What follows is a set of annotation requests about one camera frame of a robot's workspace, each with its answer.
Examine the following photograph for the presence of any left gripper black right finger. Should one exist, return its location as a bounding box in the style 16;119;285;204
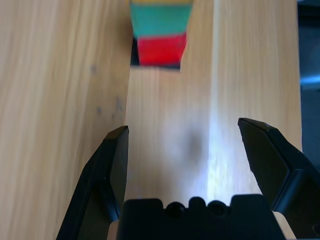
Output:
237;117;320;240

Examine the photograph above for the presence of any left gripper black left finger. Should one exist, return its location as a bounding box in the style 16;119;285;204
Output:
55;125;130;240

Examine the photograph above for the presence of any red wooden block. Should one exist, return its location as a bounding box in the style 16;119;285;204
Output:
136;33;188;67

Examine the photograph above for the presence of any green wooden block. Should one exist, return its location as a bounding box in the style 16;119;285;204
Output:
129;2;195;38

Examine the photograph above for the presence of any yellow wooden block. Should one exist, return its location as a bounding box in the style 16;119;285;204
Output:
129;0;195;6

